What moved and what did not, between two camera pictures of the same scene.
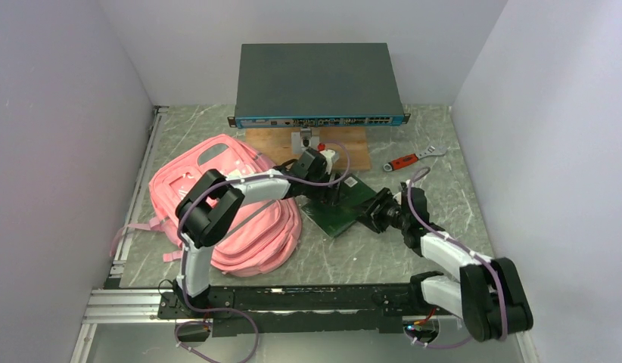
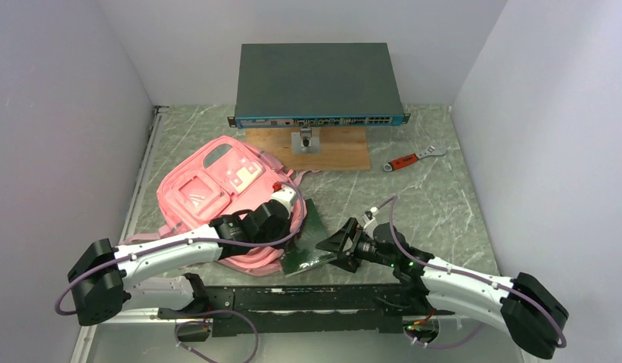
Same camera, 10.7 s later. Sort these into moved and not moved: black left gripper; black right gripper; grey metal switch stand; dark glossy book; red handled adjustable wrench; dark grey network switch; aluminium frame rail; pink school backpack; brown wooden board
Moved: black right gripper; black left gripper; pink school backpack; dark glossy book
Not moved: red handled adjustable wrench; brown wooden board; aluminium frame rail; grey metal switch stand; dark grey network switch
